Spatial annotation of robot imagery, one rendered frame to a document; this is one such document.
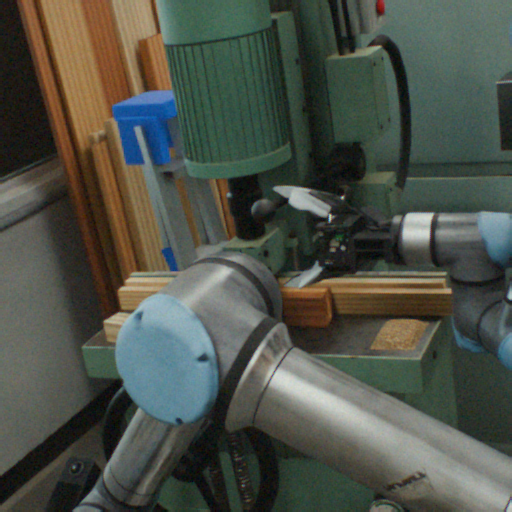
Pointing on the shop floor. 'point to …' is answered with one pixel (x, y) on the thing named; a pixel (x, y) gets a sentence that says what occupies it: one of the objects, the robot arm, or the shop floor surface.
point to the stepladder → (206, 223)
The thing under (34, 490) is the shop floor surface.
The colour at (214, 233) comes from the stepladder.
